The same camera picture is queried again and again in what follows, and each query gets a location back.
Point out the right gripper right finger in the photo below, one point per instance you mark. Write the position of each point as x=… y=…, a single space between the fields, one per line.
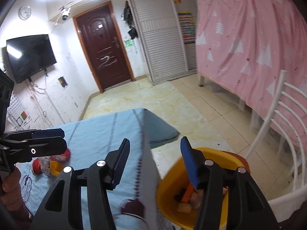
x=247 y=206

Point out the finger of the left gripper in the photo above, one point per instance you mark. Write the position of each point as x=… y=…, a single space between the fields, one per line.
x=41 y=147
x=48 y=133

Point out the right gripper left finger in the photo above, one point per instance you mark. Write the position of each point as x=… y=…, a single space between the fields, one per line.
x=61 y=206

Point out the orange cardboard box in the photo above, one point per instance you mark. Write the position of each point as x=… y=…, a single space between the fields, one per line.
x=188 y=193

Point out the person left hand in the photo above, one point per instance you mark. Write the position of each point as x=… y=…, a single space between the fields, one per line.
x=12 y=198

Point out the red white snack bag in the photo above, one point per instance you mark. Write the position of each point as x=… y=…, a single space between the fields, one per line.
x=41 y=165

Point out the small yellow plastic cup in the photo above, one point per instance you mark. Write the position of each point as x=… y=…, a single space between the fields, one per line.
x=55 y=168

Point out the eye chart poster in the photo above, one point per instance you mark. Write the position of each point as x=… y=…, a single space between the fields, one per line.
x=17 y=114

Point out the yellow plastic bin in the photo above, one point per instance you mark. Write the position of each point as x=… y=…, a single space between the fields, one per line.
x=177 y=179

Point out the white metal chair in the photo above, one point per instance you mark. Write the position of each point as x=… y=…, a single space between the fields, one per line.
x=287 y=116

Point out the dark red door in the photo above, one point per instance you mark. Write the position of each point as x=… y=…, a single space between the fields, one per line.
x=103 y=47

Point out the black hanging bag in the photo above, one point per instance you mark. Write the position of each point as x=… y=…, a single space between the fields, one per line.
x=133 y=33

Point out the white louvered wardrobe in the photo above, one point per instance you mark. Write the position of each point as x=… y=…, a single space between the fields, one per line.
x=160 y=33

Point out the pink curtain with trees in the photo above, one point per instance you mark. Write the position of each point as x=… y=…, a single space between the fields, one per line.
x=243 y=45

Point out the wall mounted black television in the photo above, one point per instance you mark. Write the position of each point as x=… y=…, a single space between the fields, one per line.
x=29 y=55

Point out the white security camera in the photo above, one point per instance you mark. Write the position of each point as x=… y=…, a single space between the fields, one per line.
x=65 y=13

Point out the round wall clock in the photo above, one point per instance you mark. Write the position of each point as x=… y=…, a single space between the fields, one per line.
x=24 y=12

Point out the colourful wall chart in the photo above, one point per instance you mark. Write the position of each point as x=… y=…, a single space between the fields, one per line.
x=188 y=27

